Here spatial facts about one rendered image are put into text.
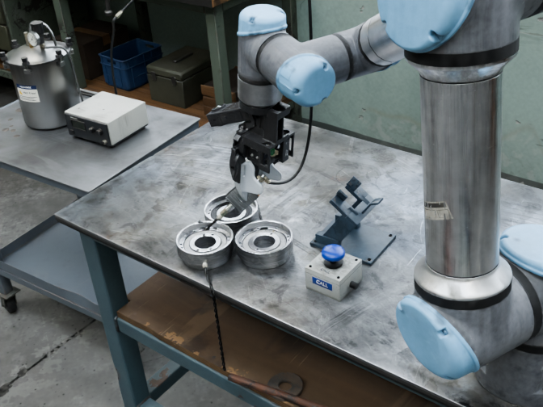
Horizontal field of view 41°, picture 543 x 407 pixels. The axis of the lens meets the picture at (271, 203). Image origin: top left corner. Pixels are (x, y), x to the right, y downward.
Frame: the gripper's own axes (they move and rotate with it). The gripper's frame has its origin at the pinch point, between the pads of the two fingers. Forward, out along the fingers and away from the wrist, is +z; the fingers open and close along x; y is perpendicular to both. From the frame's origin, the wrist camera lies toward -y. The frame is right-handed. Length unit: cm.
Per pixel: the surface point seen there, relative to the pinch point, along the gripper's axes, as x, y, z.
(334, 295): -8.1, 25.4, 5.2
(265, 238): -2.9, 6.5, 6.8
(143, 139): 30, -62, 31
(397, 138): 155, -45, 84
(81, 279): 11, -76, 79
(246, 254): -9.8, 7.5, 5.4
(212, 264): -13.6, 3.1, 7.7
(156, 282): -2.5, -25.3, 38.5
